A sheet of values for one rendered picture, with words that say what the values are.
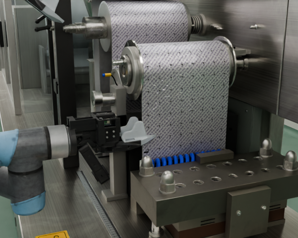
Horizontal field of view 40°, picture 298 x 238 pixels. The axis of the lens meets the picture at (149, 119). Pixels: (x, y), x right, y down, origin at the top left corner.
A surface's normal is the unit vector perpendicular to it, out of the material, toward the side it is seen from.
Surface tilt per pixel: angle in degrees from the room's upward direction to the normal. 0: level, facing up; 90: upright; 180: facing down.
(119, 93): 90
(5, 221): 0
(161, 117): 90
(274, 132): 90
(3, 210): 0
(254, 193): 90
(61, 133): 44
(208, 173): 0
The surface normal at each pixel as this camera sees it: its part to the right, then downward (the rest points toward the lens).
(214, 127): 0.36, 0.27
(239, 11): -0.93, 0.11
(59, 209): 0.00, -0.96
